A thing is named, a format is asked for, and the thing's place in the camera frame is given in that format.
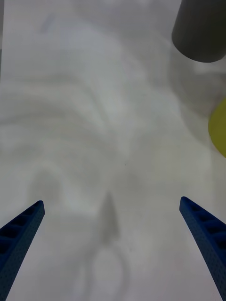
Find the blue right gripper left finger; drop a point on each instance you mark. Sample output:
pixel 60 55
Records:
pixel 18 240

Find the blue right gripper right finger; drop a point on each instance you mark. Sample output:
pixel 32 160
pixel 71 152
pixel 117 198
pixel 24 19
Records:
pixel 207 235

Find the yellow-green plastic waste bin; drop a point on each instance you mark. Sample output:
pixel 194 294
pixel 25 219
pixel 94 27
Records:
pixel 219 128

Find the grey plastic waste bin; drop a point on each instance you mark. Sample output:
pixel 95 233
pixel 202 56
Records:
pixel 200 30

